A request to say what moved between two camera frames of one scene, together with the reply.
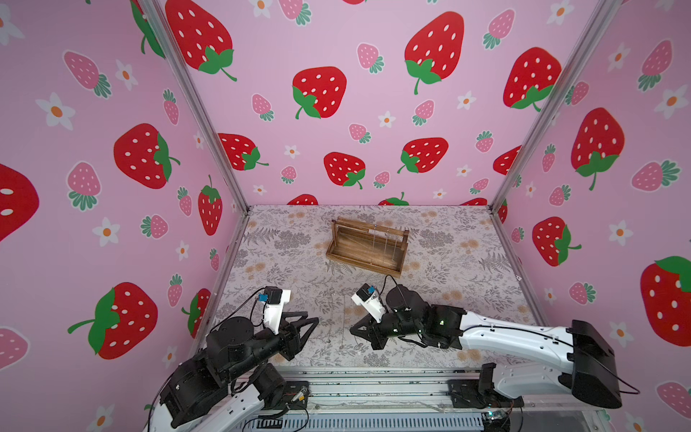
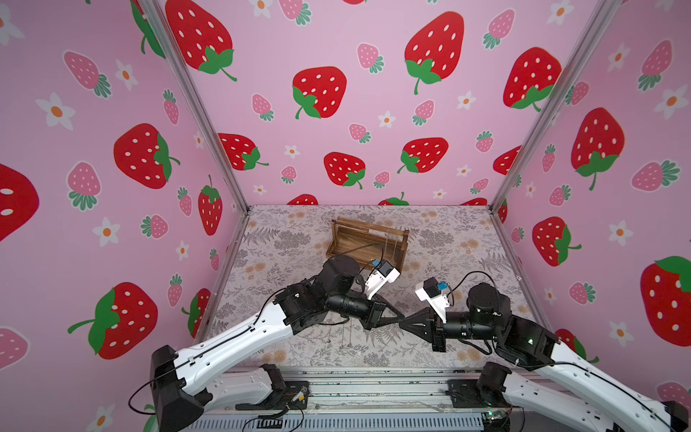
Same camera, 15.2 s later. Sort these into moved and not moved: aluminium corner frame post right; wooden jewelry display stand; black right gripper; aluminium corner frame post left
Moved: black right gripper
Not moved: aluminium corner frame post left; aluminium corner frame post right; wooden jewelry display stand
